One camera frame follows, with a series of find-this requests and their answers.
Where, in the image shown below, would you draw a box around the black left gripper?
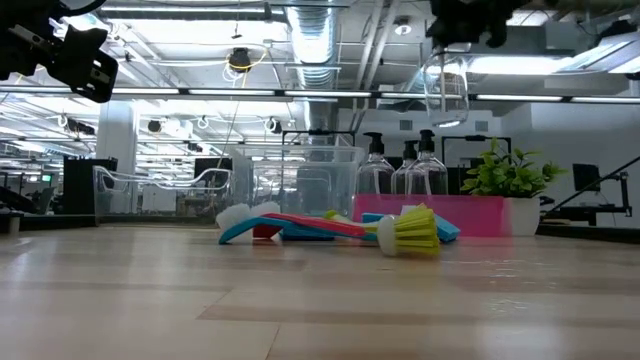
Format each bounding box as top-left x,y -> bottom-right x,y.
0,0 -> 120,105

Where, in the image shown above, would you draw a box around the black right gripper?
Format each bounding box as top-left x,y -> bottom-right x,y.
428,0 -> 512,49

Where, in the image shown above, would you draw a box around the green dish brush yellow bristles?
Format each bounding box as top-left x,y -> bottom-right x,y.
322,203 -> 442,259

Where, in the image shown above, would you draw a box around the black monitor on arm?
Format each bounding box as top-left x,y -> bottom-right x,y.
572,163 -> 634,219

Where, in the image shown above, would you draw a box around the black metal stand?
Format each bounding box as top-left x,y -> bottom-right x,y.
441,134 -> 513,169

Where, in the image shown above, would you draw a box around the clear shallow plastic tray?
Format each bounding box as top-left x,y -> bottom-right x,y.
92,164 -> 235,225

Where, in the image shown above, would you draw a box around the black cabinet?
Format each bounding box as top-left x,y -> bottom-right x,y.
63,157 -> 119,216

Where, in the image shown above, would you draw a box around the black ceiling device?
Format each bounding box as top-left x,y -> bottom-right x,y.
227,47 -> 254,75

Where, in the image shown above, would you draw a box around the black screen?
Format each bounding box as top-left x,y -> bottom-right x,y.
193,157 -> 234,190

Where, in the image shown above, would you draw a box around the pink plastic tray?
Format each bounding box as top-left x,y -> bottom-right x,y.
352,193 -> 505,238

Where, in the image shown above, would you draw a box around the green plant in white pot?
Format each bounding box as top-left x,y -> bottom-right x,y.
460,137 -> 570,237

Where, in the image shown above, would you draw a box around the clear plastic bin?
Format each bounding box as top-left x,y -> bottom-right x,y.
230,143 -> 366,230

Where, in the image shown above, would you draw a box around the black background desk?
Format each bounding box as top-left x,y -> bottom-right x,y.
539,204 -> 634,227

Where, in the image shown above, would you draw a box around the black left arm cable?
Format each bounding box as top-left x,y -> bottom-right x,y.
59,0 -> 109,19

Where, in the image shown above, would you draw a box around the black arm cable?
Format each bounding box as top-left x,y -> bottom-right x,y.
542,155 -> 640,221
59,0 -> 109,19

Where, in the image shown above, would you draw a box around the silver corrugated duct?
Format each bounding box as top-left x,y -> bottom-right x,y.
285,0 -> 343,91

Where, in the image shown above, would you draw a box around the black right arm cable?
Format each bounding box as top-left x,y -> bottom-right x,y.
542,155 -> 640,221

